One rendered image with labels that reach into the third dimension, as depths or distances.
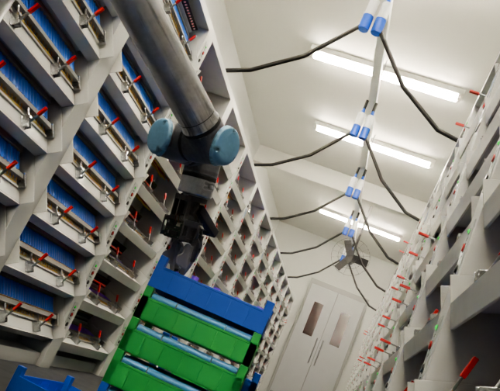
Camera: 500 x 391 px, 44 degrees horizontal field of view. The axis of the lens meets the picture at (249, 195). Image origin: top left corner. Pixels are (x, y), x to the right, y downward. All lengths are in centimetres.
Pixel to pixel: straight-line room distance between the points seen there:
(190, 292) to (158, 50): 58
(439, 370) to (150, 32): 81
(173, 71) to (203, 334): 61
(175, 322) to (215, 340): 10
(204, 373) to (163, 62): 70
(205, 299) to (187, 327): 8
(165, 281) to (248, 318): 22
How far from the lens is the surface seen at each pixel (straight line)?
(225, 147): 139
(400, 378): 182
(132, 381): 152
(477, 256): 117
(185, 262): 159
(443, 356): 113
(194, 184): 156
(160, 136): 148
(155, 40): 127
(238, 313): 150
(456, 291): 114
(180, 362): 150
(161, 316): 151
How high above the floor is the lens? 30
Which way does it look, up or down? 15 degrees up
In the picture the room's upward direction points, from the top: 24 degrees clockwise
